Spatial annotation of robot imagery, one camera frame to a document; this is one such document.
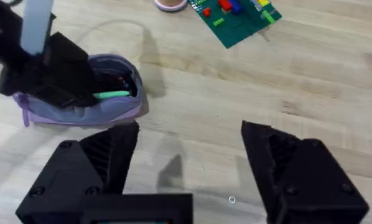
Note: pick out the green board with toy blocks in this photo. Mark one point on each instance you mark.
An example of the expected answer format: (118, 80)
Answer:
(235, 21)

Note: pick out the purple and blue zip bag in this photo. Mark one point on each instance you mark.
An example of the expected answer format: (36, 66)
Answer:
(111, 112)

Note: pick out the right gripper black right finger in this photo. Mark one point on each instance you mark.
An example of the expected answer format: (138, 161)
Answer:
(307, 186)

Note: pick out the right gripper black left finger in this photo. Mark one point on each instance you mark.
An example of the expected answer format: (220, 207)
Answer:
(74, 174)

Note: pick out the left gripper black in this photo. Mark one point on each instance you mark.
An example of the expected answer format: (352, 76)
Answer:
(61, 62)

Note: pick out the pink round tape roll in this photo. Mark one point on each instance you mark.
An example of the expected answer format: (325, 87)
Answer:
(171, 4)

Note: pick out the green pen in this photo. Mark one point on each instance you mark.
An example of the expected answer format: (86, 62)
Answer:
(113, 94)

